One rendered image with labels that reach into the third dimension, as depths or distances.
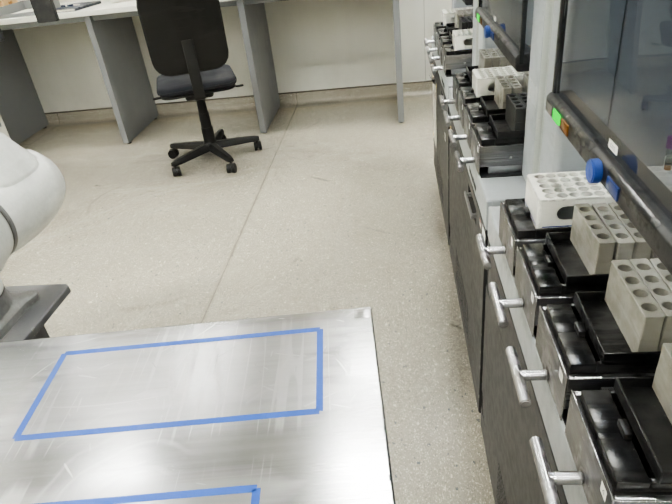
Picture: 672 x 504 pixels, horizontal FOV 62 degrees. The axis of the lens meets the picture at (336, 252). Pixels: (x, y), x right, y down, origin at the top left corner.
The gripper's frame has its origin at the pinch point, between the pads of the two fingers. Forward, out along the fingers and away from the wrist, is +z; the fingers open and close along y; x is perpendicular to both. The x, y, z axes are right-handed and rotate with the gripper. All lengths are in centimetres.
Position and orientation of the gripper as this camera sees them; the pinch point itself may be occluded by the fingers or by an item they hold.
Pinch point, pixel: (19, 22)
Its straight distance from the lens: 90.1
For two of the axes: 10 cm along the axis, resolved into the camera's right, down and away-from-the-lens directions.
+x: 9.9, -0.5, -1.2
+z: 1.0, 8.5, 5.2
